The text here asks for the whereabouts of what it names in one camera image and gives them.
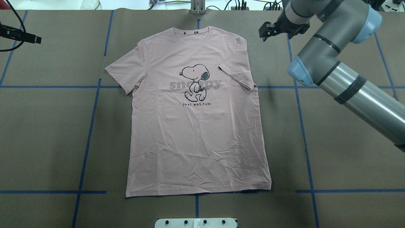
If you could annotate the aluminium frame post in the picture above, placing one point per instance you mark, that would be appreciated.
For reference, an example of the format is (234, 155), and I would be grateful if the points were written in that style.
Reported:
(197, 7)

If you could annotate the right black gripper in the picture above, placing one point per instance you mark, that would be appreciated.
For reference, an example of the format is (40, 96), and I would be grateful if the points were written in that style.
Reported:
(289, 26)

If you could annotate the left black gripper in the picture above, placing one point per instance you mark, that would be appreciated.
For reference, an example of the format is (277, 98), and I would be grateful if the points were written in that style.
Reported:
(19, 35)

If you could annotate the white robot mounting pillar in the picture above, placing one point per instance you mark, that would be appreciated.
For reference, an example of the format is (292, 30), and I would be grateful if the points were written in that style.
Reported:
(197, 223)

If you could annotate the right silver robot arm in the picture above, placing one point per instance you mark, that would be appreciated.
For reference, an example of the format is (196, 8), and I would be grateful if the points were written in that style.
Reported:
(344, 22)

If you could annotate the pink Snoopy t-shirt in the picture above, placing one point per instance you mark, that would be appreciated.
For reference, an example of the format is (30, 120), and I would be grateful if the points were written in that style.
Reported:
(195, 124)

